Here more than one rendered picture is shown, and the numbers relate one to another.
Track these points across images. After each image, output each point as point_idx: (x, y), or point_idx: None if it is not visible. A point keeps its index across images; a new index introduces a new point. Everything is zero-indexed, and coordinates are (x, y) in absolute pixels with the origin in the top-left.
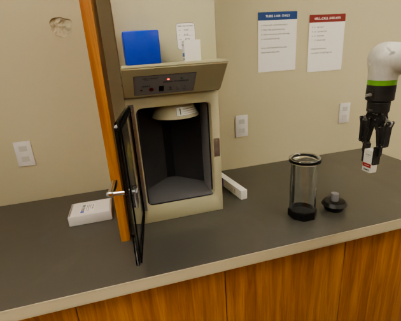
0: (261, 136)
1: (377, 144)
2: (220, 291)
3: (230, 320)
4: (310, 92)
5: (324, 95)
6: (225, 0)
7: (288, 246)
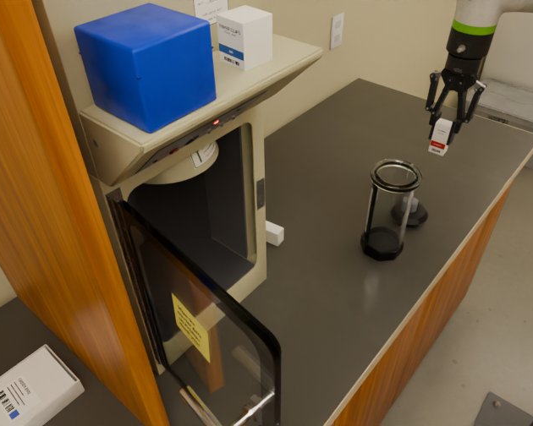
0: None
1: (458, 117)
2: None
3: None
4: (298, 8)
5: (315, 7)
6: None
7: (407, 317)
